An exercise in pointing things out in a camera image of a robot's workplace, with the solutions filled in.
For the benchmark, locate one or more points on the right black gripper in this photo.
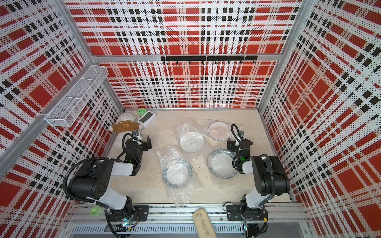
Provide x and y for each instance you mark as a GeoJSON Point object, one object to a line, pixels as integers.
{"type": "Point", "coordinates": [232, 146]}

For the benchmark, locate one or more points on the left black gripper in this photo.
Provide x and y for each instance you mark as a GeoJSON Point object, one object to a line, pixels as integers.
{"type": "Point", "coordinates": [144, 145]}

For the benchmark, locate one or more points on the green rimmed plate front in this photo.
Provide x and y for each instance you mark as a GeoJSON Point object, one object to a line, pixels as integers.
{"type": "Point", "coordinates": [177, 173]}

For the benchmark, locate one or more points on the green rimmed plate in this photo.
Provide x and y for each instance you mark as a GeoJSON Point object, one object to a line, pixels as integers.
{"type": "Point", "coordinates": [219, 163]}
{"type": "Point", "coordinates": [177, 173]}

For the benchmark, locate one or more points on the bubble wrap sheet front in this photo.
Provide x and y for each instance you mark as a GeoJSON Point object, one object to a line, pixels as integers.
{"type": "Point", "coordinates": [179, 196]}

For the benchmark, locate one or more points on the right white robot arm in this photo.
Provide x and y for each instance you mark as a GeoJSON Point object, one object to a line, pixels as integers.
{"type": "Point", "coordinates": [269, 175]}

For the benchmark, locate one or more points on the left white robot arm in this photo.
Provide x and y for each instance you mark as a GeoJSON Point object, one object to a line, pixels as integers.
{"type": "Point", "coordinates": [88, 180]}

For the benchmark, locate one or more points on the pink plate in wrap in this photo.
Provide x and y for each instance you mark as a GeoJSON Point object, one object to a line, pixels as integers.
{"type": "Point", "coordinates": [219, 131]}

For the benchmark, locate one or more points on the green rimmed plate right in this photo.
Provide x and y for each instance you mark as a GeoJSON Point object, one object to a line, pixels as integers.
{"type": "Point", "coordinates": [219, 163]}

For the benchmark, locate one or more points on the beige teddy bear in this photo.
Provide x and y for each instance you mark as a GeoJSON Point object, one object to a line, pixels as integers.
{"type": "Point", "coordinates": [126, 122]}

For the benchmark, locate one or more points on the white green small device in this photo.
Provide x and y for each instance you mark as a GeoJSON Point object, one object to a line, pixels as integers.
{"type": "Point", "coordinates": [147, 119]}

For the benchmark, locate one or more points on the white embossed plate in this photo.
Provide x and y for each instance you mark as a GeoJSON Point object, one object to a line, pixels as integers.
{"type": "Point", "coordinates": [191, 142]}

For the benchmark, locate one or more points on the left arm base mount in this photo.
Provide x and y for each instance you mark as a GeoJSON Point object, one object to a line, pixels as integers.
{"type": "Point", "coordinates": [122, 222]}

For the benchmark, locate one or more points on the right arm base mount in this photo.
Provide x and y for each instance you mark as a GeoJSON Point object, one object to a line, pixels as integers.
{"type": "Point", "coordinates": [254, 220]}

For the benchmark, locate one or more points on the clear wall shelf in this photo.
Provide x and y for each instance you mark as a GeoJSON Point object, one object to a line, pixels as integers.
{"type": "Point", "coordinates": [68, 109]}

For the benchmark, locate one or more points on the black hook rail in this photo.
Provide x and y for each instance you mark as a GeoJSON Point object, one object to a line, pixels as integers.
{"type": "Point", "coordinates": [177, 59]}

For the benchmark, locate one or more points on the wooden brush handle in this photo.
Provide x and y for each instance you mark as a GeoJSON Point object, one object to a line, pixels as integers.
{"type": "Point", "coordinates": [203, 224]}

